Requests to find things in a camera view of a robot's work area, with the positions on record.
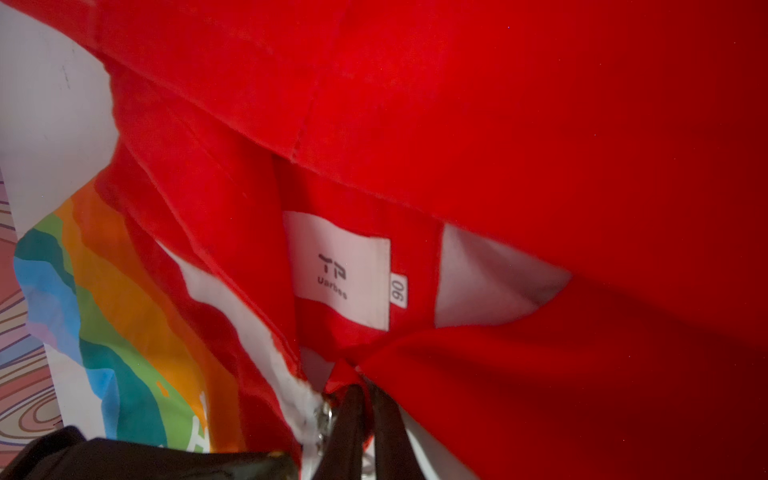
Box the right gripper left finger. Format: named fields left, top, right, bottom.
left=313, top=385, right=365, bottom=480

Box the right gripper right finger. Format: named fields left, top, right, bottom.
left=370, top=386, right=425, bottom=480

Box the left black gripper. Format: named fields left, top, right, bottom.
left=1, top=426, right=298, bottom=480

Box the rainbow red hooded jacket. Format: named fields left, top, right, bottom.
left=14, top=1, right=767, bottom=479

